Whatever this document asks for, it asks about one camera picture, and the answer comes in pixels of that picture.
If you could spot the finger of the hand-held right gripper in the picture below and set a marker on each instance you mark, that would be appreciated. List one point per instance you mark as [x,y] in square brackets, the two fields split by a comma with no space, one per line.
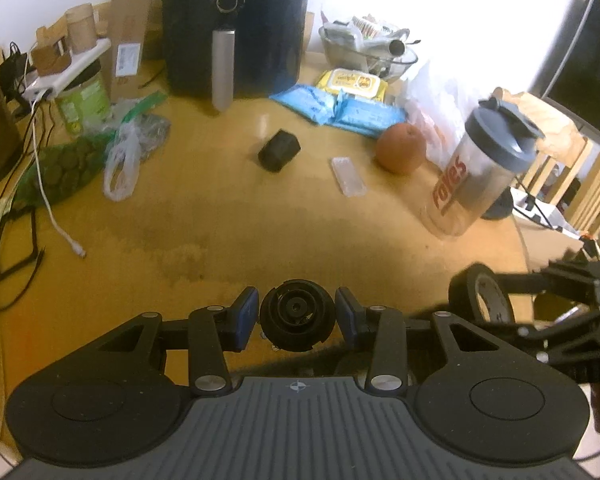
[555,342]
[560,277]

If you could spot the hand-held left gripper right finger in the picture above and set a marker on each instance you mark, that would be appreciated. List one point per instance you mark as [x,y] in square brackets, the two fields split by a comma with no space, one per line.
[348,319]

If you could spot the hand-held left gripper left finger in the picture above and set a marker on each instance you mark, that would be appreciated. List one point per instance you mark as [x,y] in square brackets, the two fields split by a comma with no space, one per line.
[245,319]

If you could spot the black ribbed round object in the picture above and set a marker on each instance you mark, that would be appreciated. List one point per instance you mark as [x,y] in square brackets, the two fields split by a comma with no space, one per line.
[297,315]

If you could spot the black tape roll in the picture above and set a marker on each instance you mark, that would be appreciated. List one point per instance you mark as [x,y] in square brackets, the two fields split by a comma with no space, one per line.
[462,292]

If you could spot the beige floor carton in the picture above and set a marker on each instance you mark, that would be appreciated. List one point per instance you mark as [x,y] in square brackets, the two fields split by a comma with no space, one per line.
[550,250]

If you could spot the black round stand base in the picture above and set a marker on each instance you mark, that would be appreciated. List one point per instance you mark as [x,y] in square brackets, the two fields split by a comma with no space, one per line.
[500,207]

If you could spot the clear shaker bottle grey lid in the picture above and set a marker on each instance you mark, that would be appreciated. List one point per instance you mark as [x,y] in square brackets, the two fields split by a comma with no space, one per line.
[472,180]

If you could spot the clear plastic packet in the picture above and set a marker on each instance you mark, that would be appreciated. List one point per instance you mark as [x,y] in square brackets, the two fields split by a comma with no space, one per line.
[348,176]

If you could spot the small black block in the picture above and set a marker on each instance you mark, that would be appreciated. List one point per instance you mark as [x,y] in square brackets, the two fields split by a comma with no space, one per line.
[279,151]

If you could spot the orange fruit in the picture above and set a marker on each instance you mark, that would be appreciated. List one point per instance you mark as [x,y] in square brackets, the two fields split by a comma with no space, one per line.
[401,149]

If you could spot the crumpled clear plastic bag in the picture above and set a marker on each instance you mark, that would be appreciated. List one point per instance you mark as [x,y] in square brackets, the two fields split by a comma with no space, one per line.
[122,165]

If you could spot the black monitor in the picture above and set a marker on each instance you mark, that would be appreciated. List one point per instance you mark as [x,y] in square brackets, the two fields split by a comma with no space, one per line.
[585,75]

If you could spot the blue wet wipes packet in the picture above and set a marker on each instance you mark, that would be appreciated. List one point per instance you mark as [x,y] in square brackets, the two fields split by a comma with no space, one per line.
[367,115]
[305,102]

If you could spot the white plastic bag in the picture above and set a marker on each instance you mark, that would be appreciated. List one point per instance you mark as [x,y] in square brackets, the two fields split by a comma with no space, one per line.
[440,105]

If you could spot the yellow wet wipes packet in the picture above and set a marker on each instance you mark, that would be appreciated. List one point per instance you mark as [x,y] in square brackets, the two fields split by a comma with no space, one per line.
[352,82]

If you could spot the green bag of vegetables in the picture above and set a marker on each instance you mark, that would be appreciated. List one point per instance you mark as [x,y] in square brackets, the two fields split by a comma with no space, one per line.
[65,165]

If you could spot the green label canister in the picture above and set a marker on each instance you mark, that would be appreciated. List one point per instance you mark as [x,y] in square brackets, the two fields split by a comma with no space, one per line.
[87,102]

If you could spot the black air fryer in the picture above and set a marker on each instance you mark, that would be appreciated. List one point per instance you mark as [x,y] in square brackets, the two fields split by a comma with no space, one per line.
[265,25]

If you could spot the white power strip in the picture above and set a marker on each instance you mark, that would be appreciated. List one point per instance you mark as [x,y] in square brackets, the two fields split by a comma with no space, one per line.
[70,72]

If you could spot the tall cardboard carton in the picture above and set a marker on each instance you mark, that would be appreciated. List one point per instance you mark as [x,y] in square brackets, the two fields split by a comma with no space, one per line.
[130,20]

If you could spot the cardboard tube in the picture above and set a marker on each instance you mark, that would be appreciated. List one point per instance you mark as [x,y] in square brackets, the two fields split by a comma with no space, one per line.
[82,27]

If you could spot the black power adapter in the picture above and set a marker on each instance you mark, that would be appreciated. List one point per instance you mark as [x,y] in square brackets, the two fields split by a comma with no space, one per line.
[11,67]

